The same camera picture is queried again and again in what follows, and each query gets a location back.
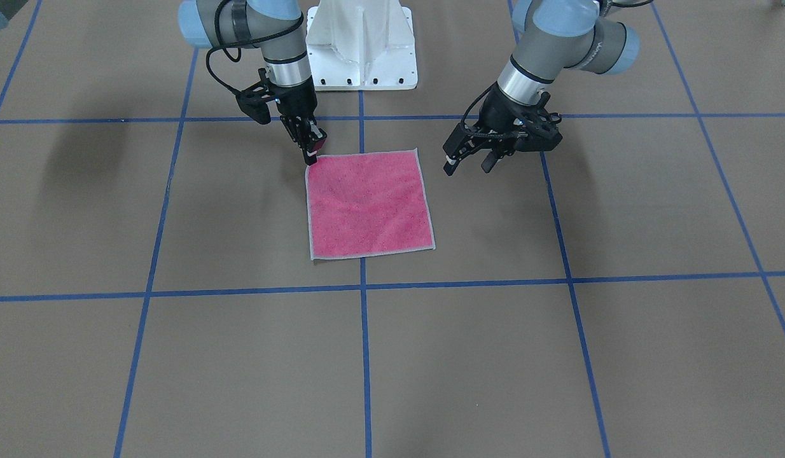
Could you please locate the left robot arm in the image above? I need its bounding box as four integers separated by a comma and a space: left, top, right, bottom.
443, 1, 640, 176

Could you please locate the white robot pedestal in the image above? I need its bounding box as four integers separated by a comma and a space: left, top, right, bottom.
303, 1, 419, 91

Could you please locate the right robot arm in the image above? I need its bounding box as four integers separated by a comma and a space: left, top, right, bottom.
177, 1, 328, 165

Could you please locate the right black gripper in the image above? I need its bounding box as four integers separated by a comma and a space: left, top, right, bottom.
274, 78, 328, 166

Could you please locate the pink square towel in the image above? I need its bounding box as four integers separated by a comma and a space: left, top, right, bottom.
305, 149, 436, 260

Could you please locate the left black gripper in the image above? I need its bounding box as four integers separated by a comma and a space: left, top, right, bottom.
443, 82, 546, 176

